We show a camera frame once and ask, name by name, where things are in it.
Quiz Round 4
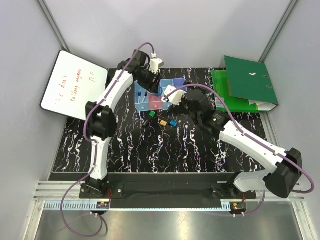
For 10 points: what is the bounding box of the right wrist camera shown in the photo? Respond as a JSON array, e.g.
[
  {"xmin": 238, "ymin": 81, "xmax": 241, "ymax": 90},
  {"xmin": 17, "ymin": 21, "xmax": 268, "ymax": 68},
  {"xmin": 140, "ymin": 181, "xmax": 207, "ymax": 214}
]
[{"xmin": 161, "ymin": 85, "xmax": 187, "ymax": 106}]

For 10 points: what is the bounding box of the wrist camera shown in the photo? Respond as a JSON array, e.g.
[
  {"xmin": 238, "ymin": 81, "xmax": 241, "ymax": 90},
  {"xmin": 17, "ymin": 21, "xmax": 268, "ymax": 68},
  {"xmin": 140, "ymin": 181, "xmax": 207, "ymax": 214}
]
[
  {"xmin": 161, "ymin": 85, "xmax": 187, "ymax": 106},
  {"xmin": 149, "ymin": 58, "xmax": 164, "ymax": 74}
]

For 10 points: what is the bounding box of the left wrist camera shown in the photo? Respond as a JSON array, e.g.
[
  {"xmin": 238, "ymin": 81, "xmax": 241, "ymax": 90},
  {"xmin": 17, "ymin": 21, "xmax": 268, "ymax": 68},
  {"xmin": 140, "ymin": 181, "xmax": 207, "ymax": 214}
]
[{"xmin": 149, "ymin": 58, "xmax": 164, "ymax": 74}]

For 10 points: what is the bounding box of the pink bin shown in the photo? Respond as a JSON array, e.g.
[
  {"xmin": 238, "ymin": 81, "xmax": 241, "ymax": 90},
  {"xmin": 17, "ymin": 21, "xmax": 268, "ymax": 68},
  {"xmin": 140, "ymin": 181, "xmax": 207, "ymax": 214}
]
[{"xmin": 148, "ymin": 94, "xmax": 163, "ymax": 111}]

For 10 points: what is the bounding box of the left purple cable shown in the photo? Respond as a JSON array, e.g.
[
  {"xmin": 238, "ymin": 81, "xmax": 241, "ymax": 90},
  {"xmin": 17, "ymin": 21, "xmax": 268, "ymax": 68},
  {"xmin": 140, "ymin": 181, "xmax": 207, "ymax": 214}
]
[{"xmin": 59, "ymin": 42, "xmax": 157, "ymax": 237}]

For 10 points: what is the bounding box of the green capped black highlighter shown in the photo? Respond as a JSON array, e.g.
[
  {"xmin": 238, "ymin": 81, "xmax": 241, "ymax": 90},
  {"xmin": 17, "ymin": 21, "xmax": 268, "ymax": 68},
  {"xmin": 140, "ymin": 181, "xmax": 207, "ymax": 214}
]
[{"xmin": 142, "ymin": 111, "xmax": 156, "ymax": 128}]

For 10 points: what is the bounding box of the purple bin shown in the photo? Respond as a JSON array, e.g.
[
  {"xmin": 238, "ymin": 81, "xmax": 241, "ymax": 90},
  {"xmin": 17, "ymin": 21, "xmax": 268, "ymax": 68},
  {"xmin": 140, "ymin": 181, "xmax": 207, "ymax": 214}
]
[{"xmin": 173, "ymin": 78, "xmax": 186, "ymax": 88}]

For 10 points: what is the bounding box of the blue capped black marker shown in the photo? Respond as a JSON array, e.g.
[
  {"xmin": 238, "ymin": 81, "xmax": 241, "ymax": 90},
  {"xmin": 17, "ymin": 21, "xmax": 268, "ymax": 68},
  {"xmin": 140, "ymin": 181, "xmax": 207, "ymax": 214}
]
[{"xmin": 158, "ymin": 115, "xmax": 178, "ymax": 128}]

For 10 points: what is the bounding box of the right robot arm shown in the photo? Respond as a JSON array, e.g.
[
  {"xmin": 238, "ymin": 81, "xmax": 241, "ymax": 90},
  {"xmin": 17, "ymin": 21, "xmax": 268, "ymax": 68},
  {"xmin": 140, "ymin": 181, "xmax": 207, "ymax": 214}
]
[{"xmin": 163, "ymin": 85, "xmax": 302, "ymax": 199}]

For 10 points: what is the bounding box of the green plastic folder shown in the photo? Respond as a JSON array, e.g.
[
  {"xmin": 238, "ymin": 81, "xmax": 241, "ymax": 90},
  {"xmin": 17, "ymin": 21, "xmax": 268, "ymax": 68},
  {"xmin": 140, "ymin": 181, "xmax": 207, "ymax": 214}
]
[{"xmin": 211, "ymin": 70, "xmax": 259, "ymax": 113}]

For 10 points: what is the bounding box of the blue white marker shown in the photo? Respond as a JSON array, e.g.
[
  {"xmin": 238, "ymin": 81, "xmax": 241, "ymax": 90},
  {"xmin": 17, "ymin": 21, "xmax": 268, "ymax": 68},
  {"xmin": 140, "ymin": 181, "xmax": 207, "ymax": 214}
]
[{"xmin": 136, "ymin": 91, "xmax": 141, "ymax": 104}]

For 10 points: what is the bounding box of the orange eraser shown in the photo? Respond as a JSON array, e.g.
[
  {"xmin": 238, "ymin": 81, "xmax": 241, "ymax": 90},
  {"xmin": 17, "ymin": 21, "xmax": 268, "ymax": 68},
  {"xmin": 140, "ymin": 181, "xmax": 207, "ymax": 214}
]
[{"xmin": 160, "ymin": 120, "xmax": 167, "ymax": 126}]

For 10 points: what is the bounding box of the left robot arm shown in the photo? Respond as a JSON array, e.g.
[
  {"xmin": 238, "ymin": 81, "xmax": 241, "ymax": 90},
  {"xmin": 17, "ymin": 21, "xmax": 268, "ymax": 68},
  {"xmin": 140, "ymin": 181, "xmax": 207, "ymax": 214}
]
[{"xmin": 82, "ymin": 50, "xmax": 164, "ymax": 198}]

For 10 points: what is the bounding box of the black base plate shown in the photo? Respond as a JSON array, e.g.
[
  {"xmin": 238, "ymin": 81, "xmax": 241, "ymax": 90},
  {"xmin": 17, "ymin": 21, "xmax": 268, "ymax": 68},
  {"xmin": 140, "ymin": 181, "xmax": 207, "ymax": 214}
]
[{"xmin": 79, "ymin": 173, "xmax": 257, "ymax": 200}]

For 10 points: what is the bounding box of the green ring binder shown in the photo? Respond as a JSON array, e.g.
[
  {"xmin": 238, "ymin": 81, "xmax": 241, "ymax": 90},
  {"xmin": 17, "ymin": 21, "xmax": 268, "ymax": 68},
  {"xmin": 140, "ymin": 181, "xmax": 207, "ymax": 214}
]
[{"xmin": 224, "ymin": 56, "xmax": 279, "ymax": 112}]

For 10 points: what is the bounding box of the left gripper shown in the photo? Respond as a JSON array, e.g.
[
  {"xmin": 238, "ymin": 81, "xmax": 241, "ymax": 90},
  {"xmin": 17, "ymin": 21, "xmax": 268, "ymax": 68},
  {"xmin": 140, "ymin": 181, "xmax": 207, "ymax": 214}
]
[{"xmin": 135, "ymin": 65, "xmax": 162, "ymax": 94}]

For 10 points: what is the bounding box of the white dry-erase board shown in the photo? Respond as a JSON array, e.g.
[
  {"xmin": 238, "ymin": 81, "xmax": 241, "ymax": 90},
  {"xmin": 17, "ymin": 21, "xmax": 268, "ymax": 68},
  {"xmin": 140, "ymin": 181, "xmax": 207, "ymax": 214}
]
[{"xmin": 40, "ymin": 50, "xmax": 108, "ymax": 120}]

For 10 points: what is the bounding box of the purple cable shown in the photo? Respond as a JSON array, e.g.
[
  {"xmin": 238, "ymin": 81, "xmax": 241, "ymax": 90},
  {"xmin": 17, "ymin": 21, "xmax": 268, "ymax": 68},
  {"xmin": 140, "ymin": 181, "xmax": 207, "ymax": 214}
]
[
  {"xmin": 59, "ymin": 42, "xmax": 157, "ymax": 237},
  {"xmin": 163, "ymin": 83, "xmax": 315, "ymax": 217}
]

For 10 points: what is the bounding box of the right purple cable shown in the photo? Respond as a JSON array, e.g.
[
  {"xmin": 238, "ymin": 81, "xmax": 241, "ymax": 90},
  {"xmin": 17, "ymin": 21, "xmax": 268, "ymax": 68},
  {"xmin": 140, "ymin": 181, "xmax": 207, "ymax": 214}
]
[{"xmin": 163, "ymin": 83, "xmax": 315, "ymax": 217}]

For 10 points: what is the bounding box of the light blue bin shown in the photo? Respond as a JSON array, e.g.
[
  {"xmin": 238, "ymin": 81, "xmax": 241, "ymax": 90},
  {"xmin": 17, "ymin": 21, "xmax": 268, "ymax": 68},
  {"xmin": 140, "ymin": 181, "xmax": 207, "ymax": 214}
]
[{"xmin": 134, "ymin": 82, "xmax": 150, "ymax": 112}]

